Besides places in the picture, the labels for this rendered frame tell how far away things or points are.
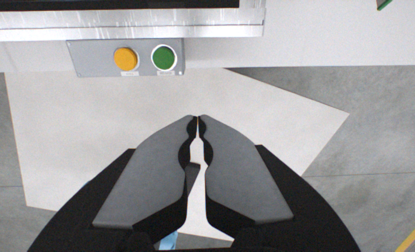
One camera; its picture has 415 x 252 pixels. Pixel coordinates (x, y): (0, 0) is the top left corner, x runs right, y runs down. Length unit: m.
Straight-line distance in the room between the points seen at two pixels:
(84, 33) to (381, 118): 2.07
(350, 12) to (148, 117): 0.54
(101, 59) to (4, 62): 0.30
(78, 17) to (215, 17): 0.23
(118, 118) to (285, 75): 1.20
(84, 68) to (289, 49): 0.45
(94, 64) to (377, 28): 0.62
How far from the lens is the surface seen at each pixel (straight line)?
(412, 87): 2.15
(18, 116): 0.74
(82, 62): 0.45
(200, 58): 0.49
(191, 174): 0.65
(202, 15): 0.39
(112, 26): 0.42
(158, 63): 0.39
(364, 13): 0.61
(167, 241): 0.52
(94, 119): 0.63
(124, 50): 0.40
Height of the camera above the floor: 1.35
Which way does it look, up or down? 59 degrees down
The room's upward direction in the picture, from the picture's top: 176 degrees clockwise
